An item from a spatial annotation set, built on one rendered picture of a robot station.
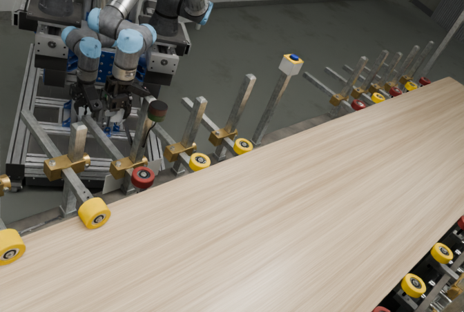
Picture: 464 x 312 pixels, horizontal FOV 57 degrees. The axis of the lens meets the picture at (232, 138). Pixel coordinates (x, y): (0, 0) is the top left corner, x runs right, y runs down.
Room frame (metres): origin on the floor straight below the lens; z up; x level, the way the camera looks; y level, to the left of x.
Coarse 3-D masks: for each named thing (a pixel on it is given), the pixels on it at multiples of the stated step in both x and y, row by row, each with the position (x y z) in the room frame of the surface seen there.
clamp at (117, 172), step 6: (144, 156) 1.21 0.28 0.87; (114, 162) 1.12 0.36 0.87; (126, 162) 1.15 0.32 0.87; (132, 162) 1.16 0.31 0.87; (138, 162) 1.17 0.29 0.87; (144, 162) 1.19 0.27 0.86; (114, 168) 1.10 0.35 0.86; (120, 168) 1.10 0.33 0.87; (126, 168) 1.12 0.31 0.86; (114, 174) 1.10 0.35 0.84; (120, 174) 1.10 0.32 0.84
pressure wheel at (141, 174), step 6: (138, 168) 1.10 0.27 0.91; (144, 168) 1.11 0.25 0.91; (132, 174) 1.07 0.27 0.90; (138, 174) 1.08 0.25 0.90; (144, 174) 1.08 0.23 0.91; (150, 174) 1.10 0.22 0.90; (132, 180) 1.06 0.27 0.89; (138, 180) 1.05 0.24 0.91; (144, 180) 1.06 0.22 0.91; (150, 180) 1.07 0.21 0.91; (138, 186) 1.05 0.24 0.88; (144, 186) 1.05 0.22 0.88; (150, 186) 1.07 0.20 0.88
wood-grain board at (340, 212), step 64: (320, 128) 1.88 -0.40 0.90; (384, 128) 2.15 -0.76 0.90; (448, 128) 2.49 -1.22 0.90; (192, 192) 1.10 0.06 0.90; (256, 192) 1.24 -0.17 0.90; (320, 192) 1.39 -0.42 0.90; (384, 192) 1.57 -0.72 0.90; (448, 192) 1.78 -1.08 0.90; (64, 256) 0.68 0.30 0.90; (128, 256) 0.76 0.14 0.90; (192, 256) 0.84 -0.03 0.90; (256, 256) 0.94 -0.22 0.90; (320, 256) 1.05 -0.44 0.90; (384, 256) 1.18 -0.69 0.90
